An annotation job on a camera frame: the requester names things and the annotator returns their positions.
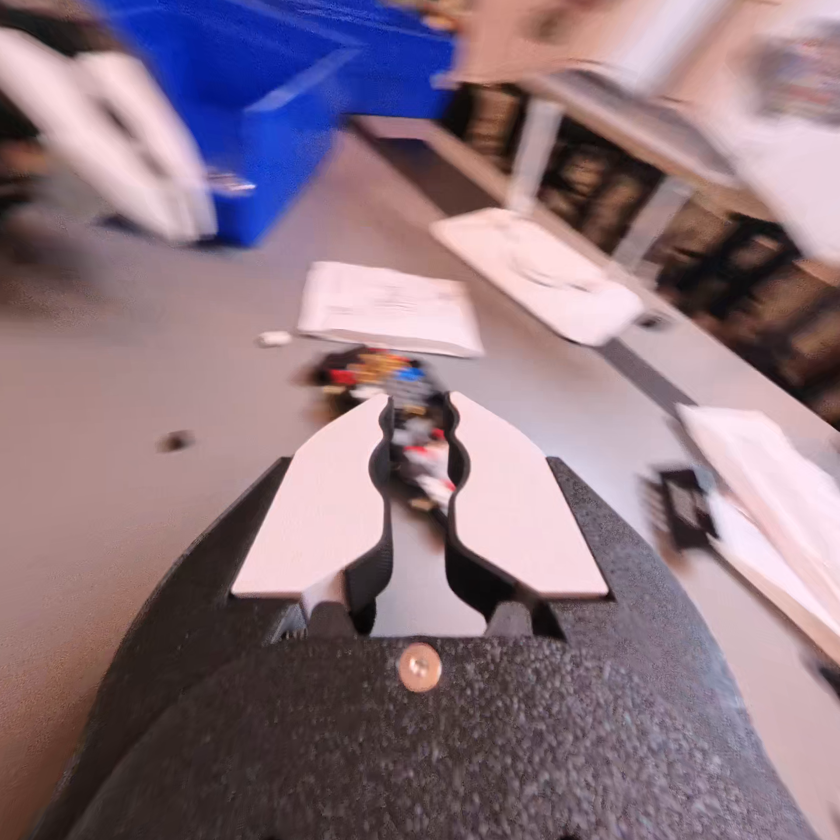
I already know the black lego car model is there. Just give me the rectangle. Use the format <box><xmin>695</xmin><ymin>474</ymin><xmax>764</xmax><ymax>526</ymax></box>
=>
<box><xmin>305</xmin><ymin>348</ymin><xmax>462</xmax><ymax>527</ymax></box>

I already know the white book stand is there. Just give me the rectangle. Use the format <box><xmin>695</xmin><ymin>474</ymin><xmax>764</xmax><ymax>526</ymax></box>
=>
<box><xmin>430</xmin><ymin>66</ymin><xmax>742</xmax><ymax>347</ymax></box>

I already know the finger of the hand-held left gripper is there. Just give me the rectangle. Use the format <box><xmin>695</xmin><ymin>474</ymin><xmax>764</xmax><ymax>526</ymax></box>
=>
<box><xmin>75</xmin><ymin>51</ymin><xmax>219</xmax><ymax>240</ymax></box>
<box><xmin>0</xmin><ymin>29</ymin><xmax>193</xmax><ymax>242</ymax></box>

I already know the lego instruction booklet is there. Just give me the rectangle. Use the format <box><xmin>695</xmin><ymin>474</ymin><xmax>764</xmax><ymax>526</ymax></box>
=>
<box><xmin>453</xmin><ymin>0</ymin><xmax>840</xmax><ymax>263</ymax></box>

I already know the blue plastic parts bin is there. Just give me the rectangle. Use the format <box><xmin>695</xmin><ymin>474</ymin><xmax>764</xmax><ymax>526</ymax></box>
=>
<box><xmin>98</xmin><ymin>0</ymin><xmax>368</xmax><ymax>250</ymax></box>

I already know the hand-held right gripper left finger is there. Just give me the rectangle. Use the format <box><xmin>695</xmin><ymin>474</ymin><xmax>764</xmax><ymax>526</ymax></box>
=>
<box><xmin>231</xmin><ymin>394</ymin><xmax>395</xmax><ymax>614</ymax></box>

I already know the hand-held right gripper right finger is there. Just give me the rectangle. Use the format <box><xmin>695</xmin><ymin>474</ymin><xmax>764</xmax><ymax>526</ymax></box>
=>
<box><xmin>445</xmin><ymin>392</ymin><xmax>610</xmax><ymax>634</ymax></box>

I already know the black printed lego plate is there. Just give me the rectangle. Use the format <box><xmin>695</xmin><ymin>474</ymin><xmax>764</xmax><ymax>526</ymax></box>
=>
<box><xmin>646</xmin><ymin>465</ymin><xmax>721</xmax><ymax>552</ymax></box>

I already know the white numbered paper bag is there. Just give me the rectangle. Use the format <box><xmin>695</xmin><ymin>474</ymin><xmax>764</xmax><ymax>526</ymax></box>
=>
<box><xmin>297</xmin><ymin>261</ymin><xmax>487</xmax><ymax>360</ymax></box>

